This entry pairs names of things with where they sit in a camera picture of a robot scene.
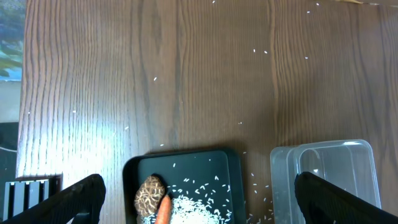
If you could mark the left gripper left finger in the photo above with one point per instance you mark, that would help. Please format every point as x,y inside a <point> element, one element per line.
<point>79,203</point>

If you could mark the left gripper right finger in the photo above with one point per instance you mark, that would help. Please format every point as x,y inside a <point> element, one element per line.
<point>323,202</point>

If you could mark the brown food scrap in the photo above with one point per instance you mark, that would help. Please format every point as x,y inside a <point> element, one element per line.
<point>148,196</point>

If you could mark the orange carrot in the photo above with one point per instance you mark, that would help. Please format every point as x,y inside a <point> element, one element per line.
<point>163,215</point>

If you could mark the clear plastic container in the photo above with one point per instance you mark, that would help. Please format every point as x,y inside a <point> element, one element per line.
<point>347,164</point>

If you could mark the grey slotted stand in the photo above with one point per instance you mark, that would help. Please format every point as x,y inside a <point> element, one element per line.
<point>25,194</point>

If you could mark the white rice pile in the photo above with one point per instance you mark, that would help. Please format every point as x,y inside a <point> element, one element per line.
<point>199,189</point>

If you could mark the black plastic tray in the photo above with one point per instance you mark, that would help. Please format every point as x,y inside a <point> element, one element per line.
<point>131,180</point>

